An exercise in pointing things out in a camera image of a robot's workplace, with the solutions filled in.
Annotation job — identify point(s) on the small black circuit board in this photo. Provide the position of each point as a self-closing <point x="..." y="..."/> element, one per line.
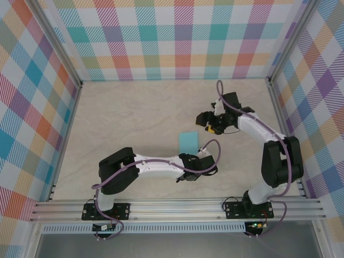
<point x="103" y="228"/>

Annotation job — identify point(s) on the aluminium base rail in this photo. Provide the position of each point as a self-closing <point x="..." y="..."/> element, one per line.
<point x="174" y="208"/>

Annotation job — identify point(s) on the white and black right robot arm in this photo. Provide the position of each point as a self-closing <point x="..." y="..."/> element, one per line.
<point x="255" y="129"/>

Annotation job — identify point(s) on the light blue paper sheet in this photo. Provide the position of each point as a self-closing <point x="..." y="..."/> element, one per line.
<point x="189" y="141"/>

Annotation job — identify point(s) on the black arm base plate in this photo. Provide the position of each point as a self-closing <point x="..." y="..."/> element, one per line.
<point x="122" y="211"/>
<point x="233" y="211"/>

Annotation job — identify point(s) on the aluminium frame post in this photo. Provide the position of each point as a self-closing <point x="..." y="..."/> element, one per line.
<point x="291" y="40"/>
<point x="60" y="45"/>

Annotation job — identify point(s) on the grey metal sheet panel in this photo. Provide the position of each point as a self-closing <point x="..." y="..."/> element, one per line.
<point x="174" y="246"/>

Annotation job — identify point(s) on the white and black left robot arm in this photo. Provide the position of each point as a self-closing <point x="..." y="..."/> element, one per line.
<point x="158" y="169"/>

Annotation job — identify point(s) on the small circuit board green light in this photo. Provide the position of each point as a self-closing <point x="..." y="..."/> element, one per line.
<point x="256" y="225"/>

